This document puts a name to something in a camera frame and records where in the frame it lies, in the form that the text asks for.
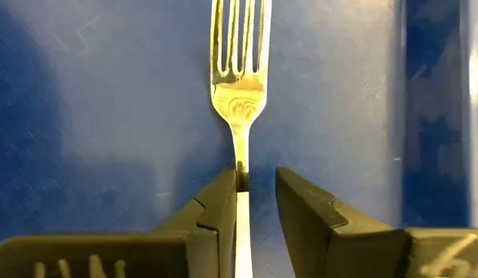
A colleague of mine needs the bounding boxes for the silver metal fork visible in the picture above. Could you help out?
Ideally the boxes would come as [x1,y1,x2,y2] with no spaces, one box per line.
[208,0,273,278]

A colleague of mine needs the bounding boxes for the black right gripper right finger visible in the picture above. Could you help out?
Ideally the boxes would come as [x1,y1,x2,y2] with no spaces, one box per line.
[275,166,478,278]

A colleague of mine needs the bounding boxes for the blue plastic tray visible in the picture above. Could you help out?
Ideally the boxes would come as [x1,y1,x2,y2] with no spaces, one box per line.
[0,0,478,278]

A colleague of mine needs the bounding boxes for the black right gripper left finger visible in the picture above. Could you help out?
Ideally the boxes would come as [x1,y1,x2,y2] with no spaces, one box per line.
[0,168,239,278]

